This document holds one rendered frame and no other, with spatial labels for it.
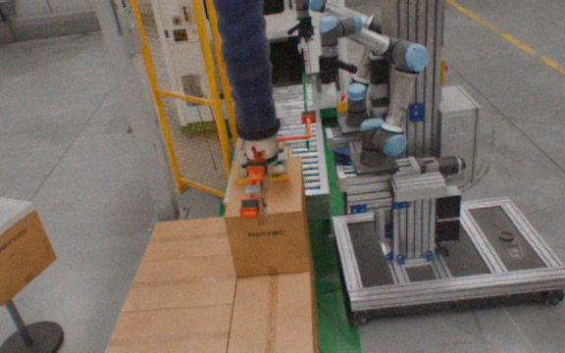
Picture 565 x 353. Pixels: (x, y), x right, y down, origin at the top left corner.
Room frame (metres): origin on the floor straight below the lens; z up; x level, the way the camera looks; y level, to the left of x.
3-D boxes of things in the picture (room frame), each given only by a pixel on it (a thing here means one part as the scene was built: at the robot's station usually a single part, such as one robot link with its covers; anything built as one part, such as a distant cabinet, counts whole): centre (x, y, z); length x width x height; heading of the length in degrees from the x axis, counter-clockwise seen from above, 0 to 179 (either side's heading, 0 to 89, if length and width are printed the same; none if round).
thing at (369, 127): (2.34, -0.52, 1.20); 0.13 x 0.12 x 0.14; 24
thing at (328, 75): (2.10, -0.29, 1.66); 0.09 x 0.08 x 0.12; 88
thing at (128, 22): (3.64, 0.86, 1.62); 0.20 x 0.05 x 0.30; 174
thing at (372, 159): (2.34, -0.52, 1.09); 0.15 x 0.15 x 0.10
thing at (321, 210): (2.80, 0.03, 0.48); 0.70 x 0.03 x 0.15; 84
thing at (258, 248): (2.43, 0.07, 0.74); 0.60 x 0.40 x 0.40; 174
